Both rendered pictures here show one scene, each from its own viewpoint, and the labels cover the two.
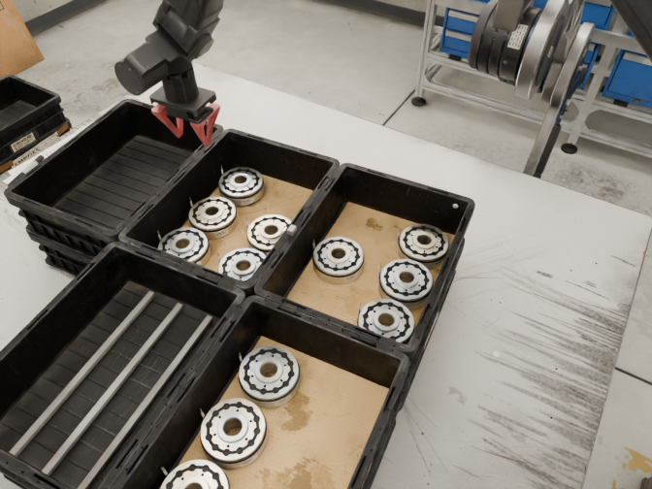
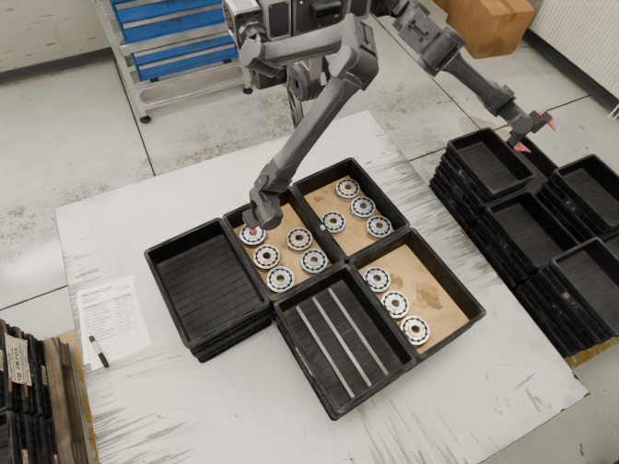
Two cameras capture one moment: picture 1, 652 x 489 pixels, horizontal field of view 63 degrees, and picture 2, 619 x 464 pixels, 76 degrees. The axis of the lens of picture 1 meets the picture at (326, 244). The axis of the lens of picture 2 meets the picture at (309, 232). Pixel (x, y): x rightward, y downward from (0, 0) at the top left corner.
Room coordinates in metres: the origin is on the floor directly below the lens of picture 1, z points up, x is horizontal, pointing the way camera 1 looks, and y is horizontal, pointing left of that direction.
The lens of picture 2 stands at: (0.36, 0.76, 2.17)
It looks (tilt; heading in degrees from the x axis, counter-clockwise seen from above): 59 degrees down; 300
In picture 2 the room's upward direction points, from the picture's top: 4 degrees clockwise
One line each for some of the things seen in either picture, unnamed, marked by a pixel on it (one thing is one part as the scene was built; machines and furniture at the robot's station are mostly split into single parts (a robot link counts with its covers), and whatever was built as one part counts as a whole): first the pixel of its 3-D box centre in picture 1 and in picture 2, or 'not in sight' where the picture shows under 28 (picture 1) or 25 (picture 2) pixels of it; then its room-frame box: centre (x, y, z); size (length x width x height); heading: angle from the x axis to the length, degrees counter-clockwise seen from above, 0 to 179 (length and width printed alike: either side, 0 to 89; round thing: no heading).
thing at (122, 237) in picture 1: (237, 201); (281, 239); (0.81, 0.18, 0.92); 0.40 x 0.30 x 0.02; 155
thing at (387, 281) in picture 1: (406, 278); (363, 206); (0.65, -0.16, 0.86); 0.10 x 0.10 x 0.01
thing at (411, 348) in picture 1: (372, 246); (349, 205); (0.68, -0.09, 0.92); 0.40 x 0.30 x 0.02; 155
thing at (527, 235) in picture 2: not in sight; (517, 242); (-0.05, -0.81, 0.31); 0.40 x 0.30 x 0.34; 149
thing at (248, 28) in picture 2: not in sight; (253, 35); (1.11, -0.11, 1.45); 0.09 x 0.08 x 0.12; 59
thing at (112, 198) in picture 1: (128, 179); (207, 284); (0.94, 0.45, 0.87); 0.40 x 0.30 x 0.11; 155
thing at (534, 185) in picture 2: not in sight; (519, 174); (0.08, -1.36, 0.26); 0.40 x 0.30 x 0.23; 149
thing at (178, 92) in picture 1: (179, 84); (261, 210); (0.83, 0.25, 1.17); 0.10 x 0.07 x 0.07; 63
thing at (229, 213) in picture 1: (212, 212); (266, 256); (0.84, 0.25, 0.86); 0.10 x 0.10 x 0.01
